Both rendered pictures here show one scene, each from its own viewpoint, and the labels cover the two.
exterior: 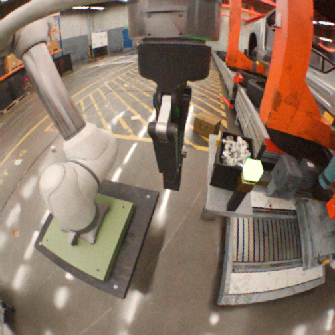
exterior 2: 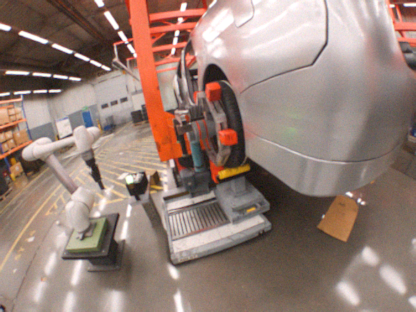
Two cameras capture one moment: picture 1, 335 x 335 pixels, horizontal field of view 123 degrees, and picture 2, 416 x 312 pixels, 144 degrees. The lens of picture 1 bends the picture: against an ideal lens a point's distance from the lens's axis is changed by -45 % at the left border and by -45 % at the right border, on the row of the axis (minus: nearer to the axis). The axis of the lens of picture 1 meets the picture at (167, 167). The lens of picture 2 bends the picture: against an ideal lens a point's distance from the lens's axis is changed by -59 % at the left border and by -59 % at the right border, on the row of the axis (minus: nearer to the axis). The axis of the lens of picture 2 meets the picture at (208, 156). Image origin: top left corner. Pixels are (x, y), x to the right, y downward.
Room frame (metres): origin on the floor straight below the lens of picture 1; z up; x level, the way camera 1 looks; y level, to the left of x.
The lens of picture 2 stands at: (-0.91, -0.34, 1.13)
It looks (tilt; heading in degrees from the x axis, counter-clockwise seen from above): 23 degrees down; 336
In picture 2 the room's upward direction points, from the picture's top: 10 degrees counter-clockwise
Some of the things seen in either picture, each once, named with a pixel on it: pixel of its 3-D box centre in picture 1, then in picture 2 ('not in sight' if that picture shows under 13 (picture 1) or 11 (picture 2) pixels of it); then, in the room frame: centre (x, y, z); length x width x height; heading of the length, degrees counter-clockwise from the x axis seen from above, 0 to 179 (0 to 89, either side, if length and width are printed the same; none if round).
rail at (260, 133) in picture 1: (237, 92); (169, 145); (1.95, -0.92, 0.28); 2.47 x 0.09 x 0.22; 168
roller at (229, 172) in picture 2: not in sight; (234, 171); (0.01, -0.95, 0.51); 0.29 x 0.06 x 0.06; 78
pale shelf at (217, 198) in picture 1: (227, 169); (140, 189); (0.44, -0.25, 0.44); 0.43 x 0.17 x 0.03; 168
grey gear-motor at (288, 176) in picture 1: (296, 183); (202, 180); (0.47, -0.85, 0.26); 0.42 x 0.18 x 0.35; 78
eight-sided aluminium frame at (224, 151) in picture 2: not in sight; (210, 127); (0.15, -0.88, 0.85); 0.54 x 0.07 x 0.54; 168
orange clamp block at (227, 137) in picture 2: not in sight; (227, 137); (-0.16, -0.82, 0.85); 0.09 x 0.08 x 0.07; 168
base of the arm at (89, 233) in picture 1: (79, 219); (83, 229); (0.22, 0.34, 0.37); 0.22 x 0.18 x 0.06; 168
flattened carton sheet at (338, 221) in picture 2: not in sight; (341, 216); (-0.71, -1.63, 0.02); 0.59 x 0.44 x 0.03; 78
